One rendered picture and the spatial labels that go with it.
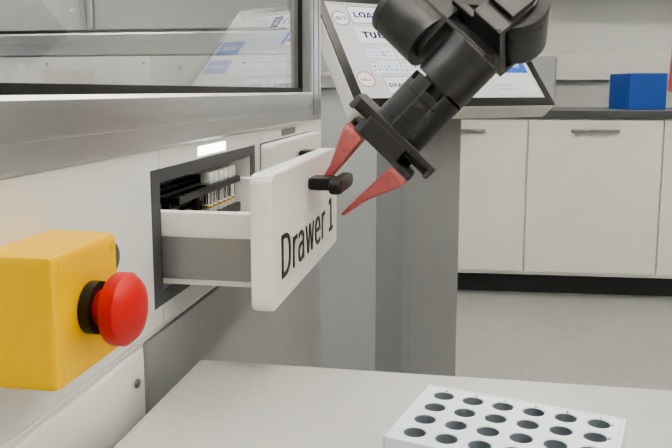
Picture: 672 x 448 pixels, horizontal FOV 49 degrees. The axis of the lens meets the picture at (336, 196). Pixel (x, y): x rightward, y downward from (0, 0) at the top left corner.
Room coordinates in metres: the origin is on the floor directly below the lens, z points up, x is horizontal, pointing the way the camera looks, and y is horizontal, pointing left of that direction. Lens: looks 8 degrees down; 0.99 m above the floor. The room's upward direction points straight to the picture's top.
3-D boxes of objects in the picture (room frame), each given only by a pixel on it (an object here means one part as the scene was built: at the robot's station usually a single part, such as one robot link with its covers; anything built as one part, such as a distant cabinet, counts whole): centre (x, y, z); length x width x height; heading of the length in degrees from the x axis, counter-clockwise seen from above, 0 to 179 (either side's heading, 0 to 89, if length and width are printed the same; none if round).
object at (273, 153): (1.04, 0.06, 0.87); 0.29 x 0.02 x 0.11; 170
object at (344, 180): (0.71, 0.01, 0.91); 0.07 x 0.04 x 0.01; 170
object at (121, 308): (0.39, 0.12, 0.88); 0.04 x 0.03 x 0.04; 170
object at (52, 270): (0.40, 0.15, 0.88); 0.07 x 0.05 x 0.07; 170
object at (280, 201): (0.71, 0.03, 0.87); 0.29 x 0.02 x 0.11; 170
